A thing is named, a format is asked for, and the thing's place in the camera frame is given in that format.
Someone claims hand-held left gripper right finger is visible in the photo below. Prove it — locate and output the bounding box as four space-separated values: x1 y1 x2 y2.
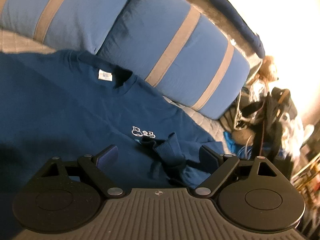
194 145 278 197

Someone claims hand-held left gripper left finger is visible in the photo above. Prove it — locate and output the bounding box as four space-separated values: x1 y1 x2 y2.
41 144 125 198

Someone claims navy blue t-shirt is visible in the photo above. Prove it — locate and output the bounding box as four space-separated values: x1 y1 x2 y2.
0 49 225 193

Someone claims bright blue cloth piece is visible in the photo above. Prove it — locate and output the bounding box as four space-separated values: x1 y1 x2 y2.
223 131 235 150

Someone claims grey quilted bed cover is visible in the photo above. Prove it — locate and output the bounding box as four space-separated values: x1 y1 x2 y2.
0 29 227 143

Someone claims beige plush toy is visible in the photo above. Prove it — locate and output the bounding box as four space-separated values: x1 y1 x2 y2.
231 129 255 145

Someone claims striped canvas bag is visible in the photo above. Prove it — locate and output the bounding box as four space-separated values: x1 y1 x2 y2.
220 97 250 132

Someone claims black bag with red trim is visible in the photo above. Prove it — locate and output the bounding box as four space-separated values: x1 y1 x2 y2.
251 97 293 178

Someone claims clear plastic bag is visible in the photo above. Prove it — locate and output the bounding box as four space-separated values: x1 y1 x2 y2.
246 80 269 125

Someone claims white cloth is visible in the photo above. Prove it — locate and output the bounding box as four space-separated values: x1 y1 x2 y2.
282 112 315 160

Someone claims wooden hanger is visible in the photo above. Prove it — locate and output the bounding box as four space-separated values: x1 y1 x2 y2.
276 90 290 110

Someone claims brown teddy bear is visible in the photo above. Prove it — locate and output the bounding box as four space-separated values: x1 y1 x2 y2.
257 56 280 83

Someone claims blue grey-striped pillow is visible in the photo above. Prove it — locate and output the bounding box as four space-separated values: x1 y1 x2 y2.
96 0 250 120
0 0 139 55

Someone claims folded dark blue garment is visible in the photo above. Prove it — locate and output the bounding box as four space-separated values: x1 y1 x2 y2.
192 0 265 58

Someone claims grey fuzzy blanket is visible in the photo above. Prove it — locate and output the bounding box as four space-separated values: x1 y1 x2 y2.
172 0 263 63

